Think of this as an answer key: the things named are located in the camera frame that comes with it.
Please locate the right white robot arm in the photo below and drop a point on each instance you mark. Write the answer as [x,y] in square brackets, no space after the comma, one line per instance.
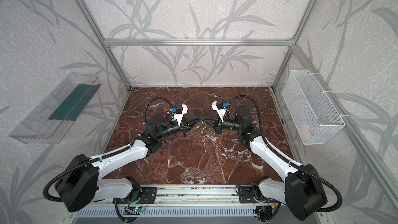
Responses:
[298,189]

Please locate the white wire mesh basket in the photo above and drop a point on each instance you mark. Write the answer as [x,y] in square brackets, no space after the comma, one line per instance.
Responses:
[313,113]

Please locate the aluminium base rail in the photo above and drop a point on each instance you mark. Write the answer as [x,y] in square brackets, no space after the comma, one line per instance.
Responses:
[184,201]

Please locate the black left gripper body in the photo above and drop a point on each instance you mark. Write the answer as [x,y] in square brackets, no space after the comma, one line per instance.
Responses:
[185,124]

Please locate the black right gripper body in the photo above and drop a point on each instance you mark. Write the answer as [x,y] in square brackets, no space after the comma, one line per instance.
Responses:
[218,126]

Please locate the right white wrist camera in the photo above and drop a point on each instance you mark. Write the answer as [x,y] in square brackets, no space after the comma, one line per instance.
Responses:
[221,108]

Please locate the clear plastic wall bin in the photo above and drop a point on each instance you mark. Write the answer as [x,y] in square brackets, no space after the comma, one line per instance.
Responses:
[49,122]

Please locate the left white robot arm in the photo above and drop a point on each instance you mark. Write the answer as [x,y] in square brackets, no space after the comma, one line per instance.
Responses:
[84,181]

